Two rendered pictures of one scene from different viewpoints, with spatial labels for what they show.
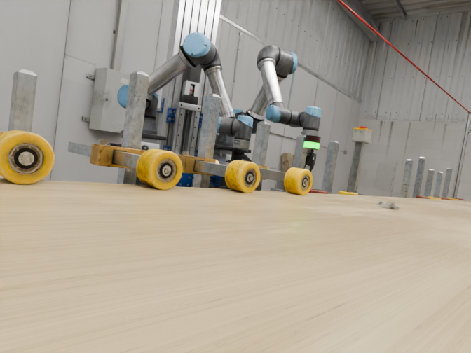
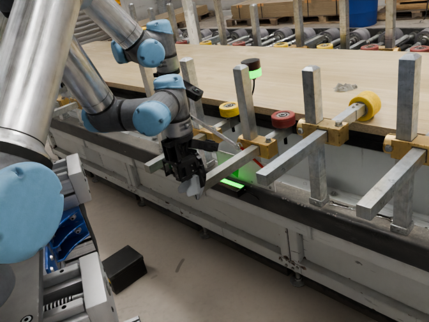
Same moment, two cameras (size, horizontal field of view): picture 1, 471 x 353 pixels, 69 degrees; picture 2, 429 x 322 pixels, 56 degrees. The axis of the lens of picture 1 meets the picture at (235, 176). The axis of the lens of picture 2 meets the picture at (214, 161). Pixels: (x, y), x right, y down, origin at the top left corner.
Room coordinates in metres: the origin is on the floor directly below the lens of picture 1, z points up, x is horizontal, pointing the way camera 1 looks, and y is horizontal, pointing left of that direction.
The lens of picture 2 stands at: (1.44, 0.97, 1.43)
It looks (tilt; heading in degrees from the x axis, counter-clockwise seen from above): 27 degrees down; 275
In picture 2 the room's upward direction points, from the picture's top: 11 degrees counter-clockwise
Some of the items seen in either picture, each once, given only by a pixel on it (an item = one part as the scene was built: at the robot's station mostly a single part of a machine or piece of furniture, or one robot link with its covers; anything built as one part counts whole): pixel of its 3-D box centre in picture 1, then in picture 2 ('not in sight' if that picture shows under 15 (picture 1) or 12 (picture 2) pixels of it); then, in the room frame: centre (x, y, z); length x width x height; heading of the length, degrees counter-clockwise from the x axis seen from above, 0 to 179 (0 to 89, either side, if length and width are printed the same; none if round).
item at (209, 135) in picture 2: not in sight; (205, 133); (1.58, -0.41, 0.84); 0.14 x 0.06 x 0.05; 135
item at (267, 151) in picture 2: not in sight; (256, 145); (1.40, -0.24, 0.85); 0.14 x 0.06 x 0.05; 135
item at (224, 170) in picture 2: not in sight; (248, 155); (1.44, -0.18, 0.84); 0.43 x 0.03 x 0.04; 45
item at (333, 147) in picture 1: (326, 192); (198, 121); (1.60, -0.43, 0.89); 0.04 x 0.04 x 0.48; 45
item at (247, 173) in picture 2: not in sight; (244, 170); (1.46, -0.25, 0.75); 0.26 x 0.01 x 0.10; 135
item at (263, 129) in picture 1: (254, 188); (315, 147); (1.24, -0.07, 0.89); 0.04 x 0.04 x 0.48; 45
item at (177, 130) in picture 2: (240, 145); (178, 126); (1.61, 0.00, 1.04); 0.08 x 0.08 x 0.05
